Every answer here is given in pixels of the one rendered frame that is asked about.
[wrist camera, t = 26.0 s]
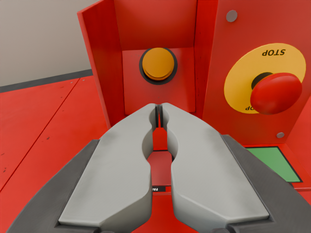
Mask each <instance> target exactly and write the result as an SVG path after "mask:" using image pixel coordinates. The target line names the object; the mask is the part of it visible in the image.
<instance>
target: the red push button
mask: <svg viewBox="0 0 311 233"><path fill-rule="evenodd" d="M251 88H252V93H251V96H250V104H251V106H252V108H253V109H254V110H256V111H257V112H259V113H261V114H264V115H274V114H278V113H281V112H283V111H285V110H287V109H289V108H290V107H291V106H293V105H294V104H295V103H296V102H297V100H298V99H299V97H300V95H301V93H302V84H301V82H300V80H299V79H298V77H297V76H296V75H294V74H291V73H275V74H273V73H271V72H265V73H261V74H259V75H258V76H256V77H255V78H254V80H253V81H252V84H251Z"/></svg>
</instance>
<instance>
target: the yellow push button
mask: <svg viewBox="0 0 311 233"><path fill-rule="evenodd" d="M173 68H174V59H173V57H172V55H171V54H170V52H168V51H167V50H166V49H163V48H154V49H151V50H149V51H148V52H147V53H146V54H145V56H144V58H143V70H144V72H145V74H146V75H147V76H148V77H149V78H150V79H152V80H155V81H161V80H165V79H166V78H168V77H169V76H170V75H171V73H172V71H173Z"/></svg>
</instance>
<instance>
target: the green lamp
mask: <svg viewBox="0 0 311 233"><path fill-rule="evenodd" d="M247 150H249V151H250V152H251V153H252V154H253V155H255V156H256V157H257V158H258V159H260V160H261V161H262V162H263V163H265V164H266V165H267V166H268V167H270V168H271V169H272V170H273V171H275V172H276V173H277V174H279V175H280V176H281V177H282V178H283V179H285V180H286V181H287V182H300V180H299V178H298V177H297V176H296V174H295V173H294V171H293V170H292V168H291V167H290V166H289V164H288V163H287V161H286V160H285V158H284V157H283V156H282V154H281V153H280V151H279V150H278V148H276V147H269V148H247Z"/></svg>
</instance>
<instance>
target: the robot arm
mask: <svg viewBox="0 0 311 233"><path fill-rule="evenodd" d="M159 114H160V123H161V128H164V130H165V131H166V132H167V147H168V151H169V152H170V153H171V154H172V156H173V157H174V161H173V162H172V164H171V196H172V204H173V211H174V215H175V217H176V219H177V220H179V221H180V222H182V223H183V224H185V225H187V226H189V227H190V228H192V229H194V230H195V231H197V232H199V233H311V205H310V204H309V203H308V202H307V201H306V200H305V199H304V198H303V197H302V196H301V195H300V194H299V193H298V192H297V191H296V190H295V189H294V188H293V187H292V186H291V185H290V184H289V183H288V182H287V181H286V180H285V179H283V178H282V177H281V176H280V175H279V174H277V173H276V172H275V171H273V170H272V169H271V168H270V167H268V166H267V165H266V164H265V163H263V162H262V161H261V160H260V159H258V158H257V157H256V156H255V155H253V154H252V153H251V152H250V151H249V150H247V149H246V148H245V147H244V146H242V145H241V144H240V143H239V142H237V141H236V140H235V139H233V138H232V137H231V136H230V135H221V134H220V133H219V132H218V131H216V130H215V129H214V128H213V127H212V126H210V125H209V124H207V123H206V122H204V121H203V120H201V119H199V118H198V117H196V116H194V115H192V114H190V113H188V112H186V111H184V110H182V109H180V108H178V107H176V106H174V105H172V104H170V103H163V104H148V105H146V106H144V107H143V108H141V109H139V110H137V111H136V112H134V113H132V114H131V115H129V116H128V117H126V118H124V119H123V120H121V121H120V122H118V123H117V124H115V125H114V126H113V127H111V128H110V129H109V130H108V131H107V132H106V133H105V134H104V135H103V136H102V137H101V138H99V139H98V140H95V139H92V140H91V141H90V142H89V143H88V144H87V145H86V146H85V147H84V148H83V149H82V150H81V151H80V152H79V153H78V154H77V155H75V156H74V157H73V158H72V159H71V160H70V161H69V162H68V163H67V164H66V165H65V166H64V167H63V168H62V169H60V170H59V171H58V172H57V173H56V174H55V175H54V176H53V177H52V178H51V179H50V180H49V181H48V182H47V183H46V184H45V185H44V186H43V187H42V188H41V189H40V190H39V191H38V192H37V193H36V194H35V195H34V196H33V197H32V198H31V200H30V201H29V202H28V203H27V204H26V205H25V206H24V208H23V209H22V210H21V211H20V213H19V214H18V215H17V217H16V218H15V219H14V221H13V222H12V224H11V225H10V227H9V228H8V229H7V231H6V232H5V233H131V232H132V231H134V230H135V229H137V228H138V227H140V226H141V225H143V224H144V223H146V222H147V221H148V220H149V219H150V217H151V214H152V198H153V190H152V179H151V168H150V164H149V163H148V161H147V159H148V157H149V156H150V154H151V153H152V152H153V135H152V133H153V132H154V131H155V129H156V128H158V127H159Z"/></svg>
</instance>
